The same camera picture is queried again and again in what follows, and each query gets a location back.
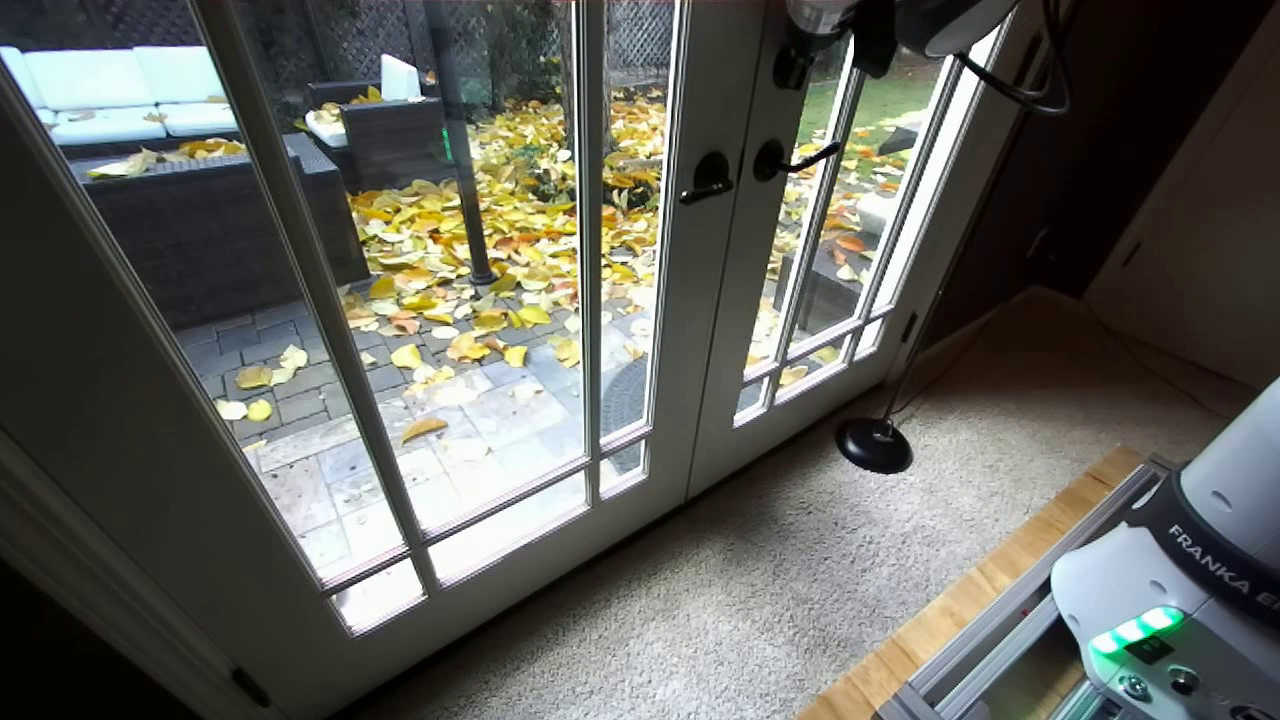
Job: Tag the aluminium extrusion frame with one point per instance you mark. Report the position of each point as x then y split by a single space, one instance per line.
1012 625

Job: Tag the black patio post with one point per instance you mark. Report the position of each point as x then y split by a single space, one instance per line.
465 200

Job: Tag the dark wicker patio lounger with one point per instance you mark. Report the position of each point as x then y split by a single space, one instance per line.
835 294

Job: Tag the dark wicker patio chair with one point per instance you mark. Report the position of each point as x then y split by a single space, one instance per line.
392 143

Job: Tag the dark wicker patio table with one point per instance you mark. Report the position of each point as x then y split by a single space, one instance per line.
212 241

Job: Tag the white cushioned patio sofa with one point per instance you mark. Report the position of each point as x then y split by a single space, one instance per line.
107 85

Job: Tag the black door hinge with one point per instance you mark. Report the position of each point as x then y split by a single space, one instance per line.
250 686
910 330

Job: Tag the dark round doormat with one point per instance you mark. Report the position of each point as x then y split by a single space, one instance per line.
626 402

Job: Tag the black round deadbolt lock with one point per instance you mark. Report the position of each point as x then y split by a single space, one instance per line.
789 68

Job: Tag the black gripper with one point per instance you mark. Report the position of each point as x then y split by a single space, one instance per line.
873 32

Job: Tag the white object on patio chair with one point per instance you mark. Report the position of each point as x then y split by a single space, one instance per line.
401 77

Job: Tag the white door frame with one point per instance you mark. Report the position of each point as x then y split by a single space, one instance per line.
83 575

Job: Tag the black floor lamp base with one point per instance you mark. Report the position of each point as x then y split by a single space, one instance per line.
873 446

